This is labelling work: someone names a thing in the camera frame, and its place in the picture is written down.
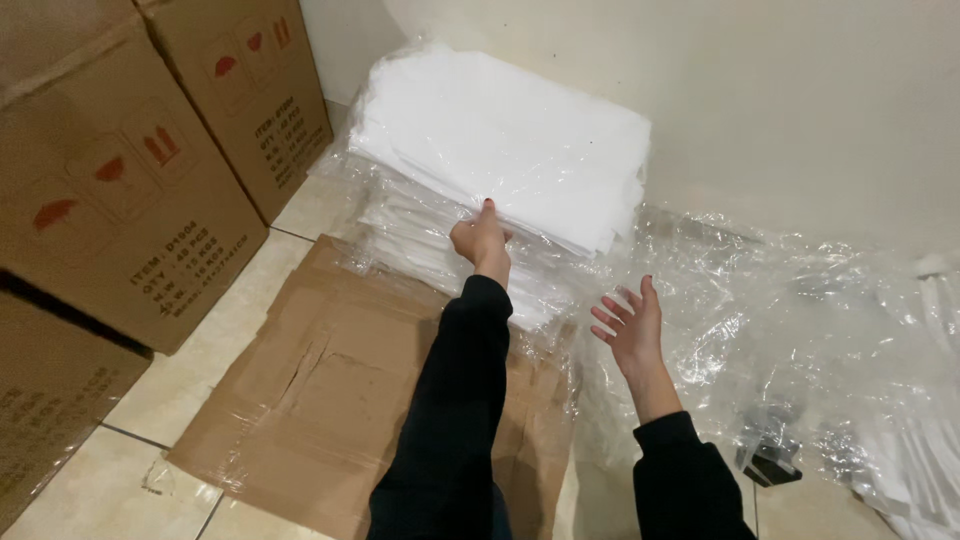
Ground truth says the person's right hand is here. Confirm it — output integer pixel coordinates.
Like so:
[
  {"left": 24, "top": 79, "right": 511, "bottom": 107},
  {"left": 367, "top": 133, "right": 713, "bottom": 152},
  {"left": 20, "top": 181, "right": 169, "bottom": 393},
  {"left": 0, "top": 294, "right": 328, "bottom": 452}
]
[{"left": 589, "top": 275, "right": 666, "bottom": 378}]

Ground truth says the person's left hand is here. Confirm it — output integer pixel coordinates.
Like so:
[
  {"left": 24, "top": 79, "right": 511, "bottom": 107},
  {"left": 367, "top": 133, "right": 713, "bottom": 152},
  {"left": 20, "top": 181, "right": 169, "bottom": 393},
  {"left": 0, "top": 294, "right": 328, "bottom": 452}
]
[{"left": 449, "top": 198, "right": 515, "bottom": 266}]

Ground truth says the white sheet packet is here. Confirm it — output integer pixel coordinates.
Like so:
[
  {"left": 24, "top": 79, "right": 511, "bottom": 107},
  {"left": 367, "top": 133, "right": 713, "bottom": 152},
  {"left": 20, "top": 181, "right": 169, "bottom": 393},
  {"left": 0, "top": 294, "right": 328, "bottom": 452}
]
[{"left": 348, "top": 43, "right": 653, "bottom": 261}]

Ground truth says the stack of white bagged sheets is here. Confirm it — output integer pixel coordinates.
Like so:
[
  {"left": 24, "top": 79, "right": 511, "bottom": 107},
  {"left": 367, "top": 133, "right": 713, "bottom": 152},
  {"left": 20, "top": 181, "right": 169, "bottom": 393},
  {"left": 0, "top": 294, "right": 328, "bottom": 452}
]
[{"left": 355, "top": 171, "right": 603, "bottom": 336}]

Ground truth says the crumpled clear plastic wrap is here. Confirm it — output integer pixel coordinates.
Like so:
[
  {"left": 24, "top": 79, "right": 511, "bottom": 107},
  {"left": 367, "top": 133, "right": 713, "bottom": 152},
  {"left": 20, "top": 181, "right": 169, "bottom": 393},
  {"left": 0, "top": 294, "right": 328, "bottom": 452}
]
[{"left": 570, "top": 201, "right": 960, "bottom": 540}]

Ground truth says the small black object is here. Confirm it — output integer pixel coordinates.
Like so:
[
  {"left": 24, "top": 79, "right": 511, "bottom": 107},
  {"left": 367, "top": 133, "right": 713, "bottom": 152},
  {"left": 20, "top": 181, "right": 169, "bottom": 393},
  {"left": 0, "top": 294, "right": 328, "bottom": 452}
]
[{"left": 734, "top": 407, "right": 804, "bottom": 489}]

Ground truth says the flattened brown cardboard sheet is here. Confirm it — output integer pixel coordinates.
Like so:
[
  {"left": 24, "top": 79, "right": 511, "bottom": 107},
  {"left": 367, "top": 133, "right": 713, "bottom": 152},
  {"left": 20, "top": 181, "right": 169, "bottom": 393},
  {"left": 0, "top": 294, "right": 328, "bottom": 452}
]
[{"left": 166, "top": 234, "right": 579, "bottom": 540}]

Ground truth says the large brown cardboard box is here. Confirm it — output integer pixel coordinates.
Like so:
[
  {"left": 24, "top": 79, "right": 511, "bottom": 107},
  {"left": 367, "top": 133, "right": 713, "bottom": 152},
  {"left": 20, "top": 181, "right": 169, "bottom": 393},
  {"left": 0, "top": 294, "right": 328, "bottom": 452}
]
[
  {"left": 0, "top": 0, "right": 270, "bottom": 356},
  {"left": 135, "top": 0, "right": 336, "bottom": 226},
  {"left": 0, "top": 271, "right": 155, "bottom": 535}
]

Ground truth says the clear tape scrap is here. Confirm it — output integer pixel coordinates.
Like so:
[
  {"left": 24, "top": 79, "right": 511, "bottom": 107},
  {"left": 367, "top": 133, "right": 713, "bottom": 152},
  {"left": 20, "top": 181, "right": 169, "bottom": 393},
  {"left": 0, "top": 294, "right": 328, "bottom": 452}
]
[{"left": 141, "top": 454, "right": 179, "bottom": 498}]

